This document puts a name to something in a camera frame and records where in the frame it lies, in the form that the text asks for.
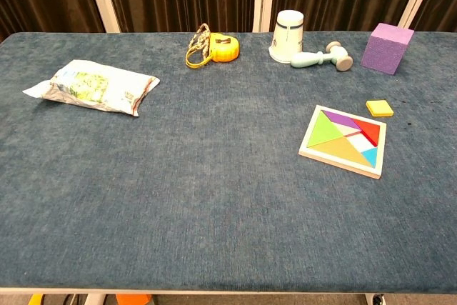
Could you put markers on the red triangle tangram piece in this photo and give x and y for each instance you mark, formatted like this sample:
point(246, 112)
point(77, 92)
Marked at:
point(369, 130)

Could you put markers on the orange triangle tangram piece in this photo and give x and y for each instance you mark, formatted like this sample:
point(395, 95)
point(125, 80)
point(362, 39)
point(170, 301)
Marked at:
point(342, 151)

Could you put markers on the green triangle tangram piece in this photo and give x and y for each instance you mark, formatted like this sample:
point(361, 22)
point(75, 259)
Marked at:
point(323, 130)

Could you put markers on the yellow object under table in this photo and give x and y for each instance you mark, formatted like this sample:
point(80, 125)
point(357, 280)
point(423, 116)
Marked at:
point(35, 300)

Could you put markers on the white green snack bag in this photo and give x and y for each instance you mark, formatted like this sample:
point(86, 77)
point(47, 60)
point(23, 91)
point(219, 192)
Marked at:
point(96, 87)

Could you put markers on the yellow tape measure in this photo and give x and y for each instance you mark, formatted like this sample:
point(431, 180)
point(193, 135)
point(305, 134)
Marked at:
point(225, 48)

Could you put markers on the orange box under table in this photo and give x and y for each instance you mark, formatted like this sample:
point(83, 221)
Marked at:
point(134, 299)

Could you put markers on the purple foam cube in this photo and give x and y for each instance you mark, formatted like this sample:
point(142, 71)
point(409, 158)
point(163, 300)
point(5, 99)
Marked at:
point(383, 51)

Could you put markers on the mint toy hammer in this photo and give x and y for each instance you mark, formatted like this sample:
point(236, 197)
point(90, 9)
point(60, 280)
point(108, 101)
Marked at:
point(308, 59)

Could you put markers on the yellow square puzzle piece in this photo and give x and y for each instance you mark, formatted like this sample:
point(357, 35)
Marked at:
point(379, 108)

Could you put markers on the cyan triangle tangram piece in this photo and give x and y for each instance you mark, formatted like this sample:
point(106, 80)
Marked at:
point(372, 156)

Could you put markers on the white paper cup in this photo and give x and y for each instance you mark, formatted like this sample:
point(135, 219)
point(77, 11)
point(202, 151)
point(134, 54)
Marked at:
point(287, 37)

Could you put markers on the purple parallelogram tangram piece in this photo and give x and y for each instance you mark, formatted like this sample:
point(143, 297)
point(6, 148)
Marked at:
point(341, 118)

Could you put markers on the blue fabric table cover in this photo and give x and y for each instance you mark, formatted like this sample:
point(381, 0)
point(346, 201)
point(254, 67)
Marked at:
point(200, 183)

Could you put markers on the wooden tangram puzzle tray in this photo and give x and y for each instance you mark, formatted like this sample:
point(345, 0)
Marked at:
point(381, 162)

